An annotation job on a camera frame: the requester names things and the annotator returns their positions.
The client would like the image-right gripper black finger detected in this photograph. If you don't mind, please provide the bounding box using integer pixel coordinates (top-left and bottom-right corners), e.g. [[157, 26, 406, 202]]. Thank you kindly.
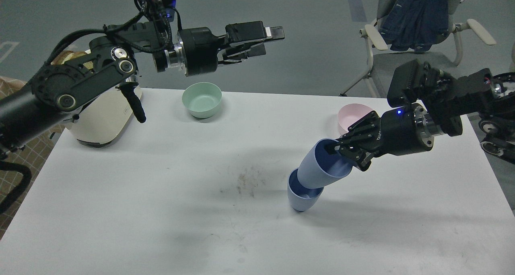
[[348, 148, 383, 171], [334, 111, 381, 155]]

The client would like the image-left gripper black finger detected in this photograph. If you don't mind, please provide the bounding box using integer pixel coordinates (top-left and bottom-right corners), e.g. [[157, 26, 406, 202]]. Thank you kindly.
[[219, 43, 267, 66], [225, 21, 285, 46]]

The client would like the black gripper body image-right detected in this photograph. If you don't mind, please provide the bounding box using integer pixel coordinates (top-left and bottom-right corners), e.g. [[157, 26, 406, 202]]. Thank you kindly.
[[378, 104, 434, 156]]

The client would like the black Robotiq gripper body image-left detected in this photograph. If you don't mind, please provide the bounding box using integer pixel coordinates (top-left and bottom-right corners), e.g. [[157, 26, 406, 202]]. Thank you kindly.
[[178, 27, 226, 77]]

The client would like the dark blue cup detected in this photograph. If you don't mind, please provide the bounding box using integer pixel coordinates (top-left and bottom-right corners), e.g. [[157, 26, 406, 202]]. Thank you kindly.
[[297, 139, 353, 189]]

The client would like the light blue cup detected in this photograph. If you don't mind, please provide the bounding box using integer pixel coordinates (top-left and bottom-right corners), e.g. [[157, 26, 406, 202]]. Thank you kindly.
[[287, 168, 324, 212]]

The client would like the pink bowl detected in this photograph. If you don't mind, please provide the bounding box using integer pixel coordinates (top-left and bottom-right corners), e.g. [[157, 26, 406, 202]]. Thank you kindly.
[[337, 103, 373, 135]]

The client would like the green bowl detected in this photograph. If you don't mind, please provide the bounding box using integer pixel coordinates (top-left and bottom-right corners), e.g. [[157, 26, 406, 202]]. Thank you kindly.
[[181, 82, 222, 119]]

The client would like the grey office chair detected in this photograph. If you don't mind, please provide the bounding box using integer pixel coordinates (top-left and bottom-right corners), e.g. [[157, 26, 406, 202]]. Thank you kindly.
[[340, 0, 496, 104]]

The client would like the blue denim jacket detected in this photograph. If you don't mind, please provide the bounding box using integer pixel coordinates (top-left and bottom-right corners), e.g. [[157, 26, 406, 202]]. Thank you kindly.
[[379, 0, 449, 53]]

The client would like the cream white toaster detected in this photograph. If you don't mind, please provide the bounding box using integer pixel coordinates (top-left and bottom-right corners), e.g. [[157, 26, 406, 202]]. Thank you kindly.
[[64, 87, 134, 148]]

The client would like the front bread slice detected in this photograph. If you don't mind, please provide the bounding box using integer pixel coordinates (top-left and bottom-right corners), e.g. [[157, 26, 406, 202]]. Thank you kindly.
[[46, 50, 94, 74]]

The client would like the beige checkered cloth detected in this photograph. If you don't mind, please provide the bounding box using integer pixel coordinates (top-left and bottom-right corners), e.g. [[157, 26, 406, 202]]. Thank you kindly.
[[0, 76, 67, 239]]

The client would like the black wrist camera image-right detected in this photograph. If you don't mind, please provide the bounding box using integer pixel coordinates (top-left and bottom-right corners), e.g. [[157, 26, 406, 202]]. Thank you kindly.
[[387, 59, 440, 108]]

